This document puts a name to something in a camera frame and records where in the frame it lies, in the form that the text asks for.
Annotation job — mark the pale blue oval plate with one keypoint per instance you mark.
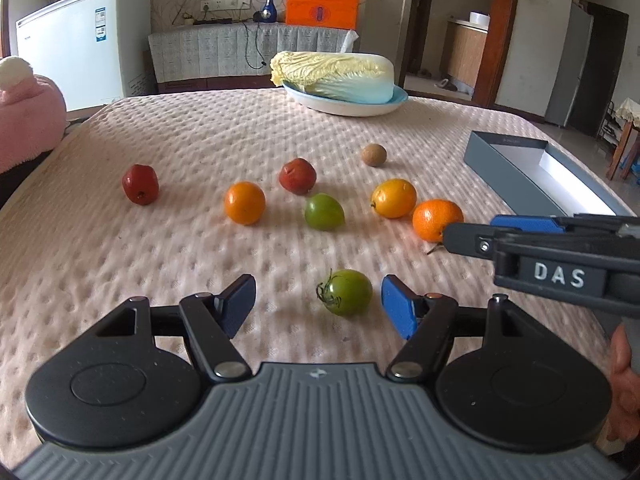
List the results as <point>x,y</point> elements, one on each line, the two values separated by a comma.
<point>350,107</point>

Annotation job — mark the wooden table with lace cloth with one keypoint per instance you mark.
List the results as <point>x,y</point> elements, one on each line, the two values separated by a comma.
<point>627,112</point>

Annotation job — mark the napa cabbage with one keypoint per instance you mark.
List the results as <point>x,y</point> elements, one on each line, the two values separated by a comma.
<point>335,74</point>

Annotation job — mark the orange with stem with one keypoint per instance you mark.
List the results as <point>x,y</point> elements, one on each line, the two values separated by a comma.
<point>436,221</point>

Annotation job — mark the black power strip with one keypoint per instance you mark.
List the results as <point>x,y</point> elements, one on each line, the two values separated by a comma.
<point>212,21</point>

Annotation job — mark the patterned grey cabinet cloth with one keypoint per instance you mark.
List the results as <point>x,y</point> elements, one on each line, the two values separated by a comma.
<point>210,50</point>

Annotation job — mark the grey slippers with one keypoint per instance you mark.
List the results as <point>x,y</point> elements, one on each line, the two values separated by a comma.
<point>446,84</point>

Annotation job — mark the dark wooden tv cabinet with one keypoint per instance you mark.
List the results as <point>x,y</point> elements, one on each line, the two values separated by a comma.
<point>210,84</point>

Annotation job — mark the blue glass bottle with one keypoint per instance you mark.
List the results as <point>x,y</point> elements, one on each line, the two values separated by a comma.
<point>270,10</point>

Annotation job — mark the small green tomato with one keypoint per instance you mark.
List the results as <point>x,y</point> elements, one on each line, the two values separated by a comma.
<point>325,212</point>

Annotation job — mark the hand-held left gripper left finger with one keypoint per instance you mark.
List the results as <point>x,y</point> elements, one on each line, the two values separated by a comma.
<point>237,306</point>

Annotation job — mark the round orange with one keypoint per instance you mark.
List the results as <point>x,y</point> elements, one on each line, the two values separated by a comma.
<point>245,203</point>

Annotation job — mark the red tomato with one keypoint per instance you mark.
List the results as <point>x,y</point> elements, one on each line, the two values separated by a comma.
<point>297,176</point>
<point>141,185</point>

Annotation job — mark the wooden kitchen counter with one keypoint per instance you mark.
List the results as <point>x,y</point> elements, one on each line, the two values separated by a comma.
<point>465,55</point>

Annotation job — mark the person's right hand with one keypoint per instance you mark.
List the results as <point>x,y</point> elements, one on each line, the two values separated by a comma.
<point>626,375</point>

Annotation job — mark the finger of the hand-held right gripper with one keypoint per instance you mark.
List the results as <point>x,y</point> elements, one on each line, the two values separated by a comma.
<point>525,223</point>
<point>472,240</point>

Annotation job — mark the clear plastic sheet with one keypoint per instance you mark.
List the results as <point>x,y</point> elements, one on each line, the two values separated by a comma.
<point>349,40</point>

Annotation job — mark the yellow-orange citrus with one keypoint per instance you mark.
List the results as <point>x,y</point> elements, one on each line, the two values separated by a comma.
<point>394,199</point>

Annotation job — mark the green tomato with stem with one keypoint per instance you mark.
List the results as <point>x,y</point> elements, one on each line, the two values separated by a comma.
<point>350,294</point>

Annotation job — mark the grey refrigerator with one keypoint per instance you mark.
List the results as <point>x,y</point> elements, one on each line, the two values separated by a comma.
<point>567,70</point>

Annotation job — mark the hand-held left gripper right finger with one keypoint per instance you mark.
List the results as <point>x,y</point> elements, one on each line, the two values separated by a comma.
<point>397,310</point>

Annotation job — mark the dark wooden door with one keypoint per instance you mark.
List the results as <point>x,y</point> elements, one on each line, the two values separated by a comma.
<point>607,70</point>

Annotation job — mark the white pot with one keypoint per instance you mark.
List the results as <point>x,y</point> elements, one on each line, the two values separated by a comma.
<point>479,17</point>

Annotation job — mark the small brown round fruit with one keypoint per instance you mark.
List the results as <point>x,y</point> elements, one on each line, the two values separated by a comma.
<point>375,154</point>

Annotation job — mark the white chest freezer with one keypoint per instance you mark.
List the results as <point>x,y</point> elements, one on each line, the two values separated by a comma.
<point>65,55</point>

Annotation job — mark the grey cardboard box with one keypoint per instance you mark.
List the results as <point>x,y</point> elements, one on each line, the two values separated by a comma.
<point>505,170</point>

